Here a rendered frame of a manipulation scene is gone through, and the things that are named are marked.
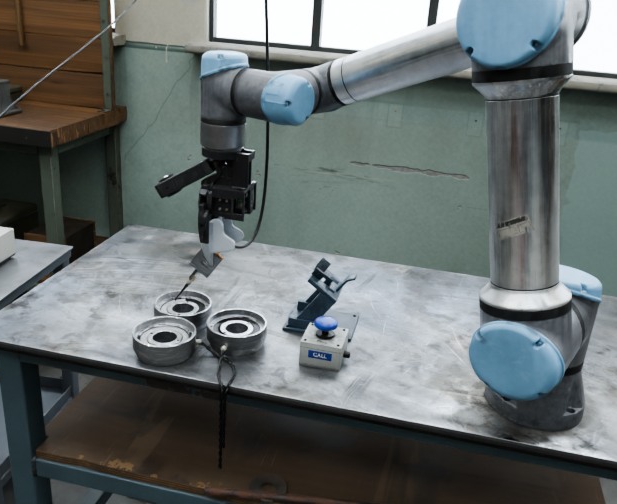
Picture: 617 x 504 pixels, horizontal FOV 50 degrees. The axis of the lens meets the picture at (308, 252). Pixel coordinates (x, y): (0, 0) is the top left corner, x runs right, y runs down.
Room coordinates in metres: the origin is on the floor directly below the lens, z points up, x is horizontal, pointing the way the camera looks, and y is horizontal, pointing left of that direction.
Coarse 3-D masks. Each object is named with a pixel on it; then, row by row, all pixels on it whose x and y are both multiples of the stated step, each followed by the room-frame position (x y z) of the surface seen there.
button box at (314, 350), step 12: (312, 324) 1.01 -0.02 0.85; (312, 336) 0.97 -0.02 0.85; (324, 336) 0.97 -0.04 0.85; (336, 336) 0.98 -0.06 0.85; (300, 348) 0.95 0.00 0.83; (312, 348) 0.95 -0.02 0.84; (324, 348) 0.94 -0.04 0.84; (336, 348) 0.94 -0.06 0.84; (300, 360) 0.95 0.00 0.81; (312, 360) 0.95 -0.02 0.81; (324, 360) 0.94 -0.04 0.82; (336, 360) 0.94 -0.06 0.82
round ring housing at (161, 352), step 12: (144, 324) 0.99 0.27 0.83; (156, 324) 1.00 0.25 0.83; (168, 324) 1.00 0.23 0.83; (180, 324) 1.01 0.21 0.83; (192, 324) 0.99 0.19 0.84; (132, 336) 0.94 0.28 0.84; (156, 336) 0.97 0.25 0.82; (168, 336) 0.98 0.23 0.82; (180, 336) 0.97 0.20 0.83; (192, 336) 0.95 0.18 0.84; (144, 348) 0.91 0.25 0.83; (156, 348) 0.91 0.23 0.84; (168, 348) 0.91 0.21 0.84; (180, 348) 0.92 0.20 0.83; (192, 348) 0.95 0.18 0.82; (144, 360) 0.92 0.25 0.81; (156, 360) 0.91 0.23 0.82; (168, 360) 0.91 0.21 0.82; (180, 360) 0.93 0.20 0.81
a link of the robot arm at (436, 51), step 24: (384, 48) 1.04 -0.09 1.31; (408, 48) 1.01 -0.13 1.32; (432, 48) 0.98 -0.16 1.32; (456, 48) 0.97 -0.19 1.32; (312, 72) 1.09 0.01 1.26; (336, 72) 1.08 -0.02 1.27; (360, 72) 1.05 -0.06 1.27; (384, 72) 1.03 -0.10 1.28; (408, 72) 1.01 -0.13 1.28; (432, 72) 1.00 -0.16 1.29; (336, 96) 1.08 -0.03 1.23; (360, 96) 1.07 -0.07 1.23
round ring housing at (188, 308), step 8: (160, 296) 1.09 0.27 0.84; (168, 296) 1.10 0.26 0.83; (176, 296) 1.11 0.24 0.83; (184, 296) 1.12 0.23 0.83; (192, 296) 1.12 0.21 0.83; (200, 296) 1.11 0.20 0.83; (208, 296) 1.10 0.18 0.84; (160, 304) 1.08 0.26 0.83; (176, 304) 1.08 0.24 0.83; (184, 304) 1.09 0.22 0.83; (192, 304) 1.09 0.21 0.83; (208, 304) 1.09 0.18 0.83; (160, 312) 1.03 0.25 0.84; (168, 312) 1.05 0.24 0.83; (176, 312) 1.05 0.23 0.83; (184, 312) 1.09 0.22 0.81; (192, 312) 1.05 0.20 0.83; (200, 312) 1.03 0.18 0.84; (208, 312) 1.05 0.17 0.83; (192, 320) 1.02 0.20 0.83; (200, 320) 1.03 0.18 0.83; (200, 328) 1.04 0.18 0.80
